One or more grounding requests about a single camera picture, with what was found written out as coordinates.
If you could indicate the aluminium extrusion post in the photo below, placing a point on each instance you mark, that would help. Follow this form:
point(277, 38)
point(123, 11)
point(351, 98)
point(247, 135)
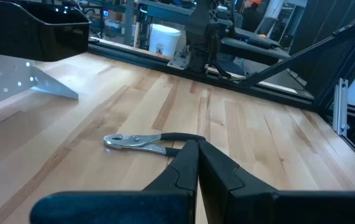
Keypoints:
point(341, 105)

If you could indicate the small glossy black bin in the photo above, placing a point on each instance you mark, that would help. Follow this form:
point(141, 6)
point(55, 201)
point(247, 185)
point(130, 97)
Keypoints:
point(34, 31)

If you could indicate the white metal pegboard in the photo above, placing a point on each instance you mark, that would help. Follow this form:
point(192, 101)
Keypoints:
point(3, 81)

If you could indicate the black table edge rail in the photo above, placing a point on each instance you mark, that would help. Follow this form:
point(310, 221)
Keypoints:
point(134, 59)

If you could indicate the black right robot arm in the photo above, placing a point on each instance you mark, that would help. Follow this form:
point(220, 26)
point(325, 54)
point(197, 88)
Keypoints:
point(202, 34)

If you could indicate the black frame brace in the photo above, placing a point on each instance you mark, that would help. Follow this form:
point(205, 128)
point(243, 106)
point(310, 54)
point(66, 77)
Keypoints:
point(305, 51)

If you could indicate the person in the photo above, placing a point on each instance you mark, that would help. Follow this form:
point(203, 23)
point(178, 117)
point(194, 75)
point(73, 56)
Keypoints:
point(252, 15)

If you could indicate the white plastic bucket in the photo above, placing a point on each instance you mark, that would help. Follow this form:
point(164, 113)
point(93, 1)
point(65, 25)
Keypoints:
point(164, 39)

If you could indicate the blue-grey metal shelving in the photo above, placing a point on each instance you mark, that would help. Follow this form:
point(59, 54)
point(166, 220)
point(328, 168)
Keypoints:
point(127, 18)

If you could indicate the dark grey desk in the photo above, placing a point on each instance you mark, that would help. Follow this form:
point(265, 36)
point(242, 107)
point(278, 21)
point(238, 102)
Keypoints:
point(252, 46)

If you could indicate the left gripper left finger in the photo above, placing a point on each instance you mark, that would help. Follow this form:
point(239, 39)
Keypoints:
point(118, 208)

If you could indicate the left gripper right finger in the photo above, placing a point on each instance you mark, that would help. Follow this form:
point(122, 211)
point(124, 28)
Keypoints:
point(289, 208)

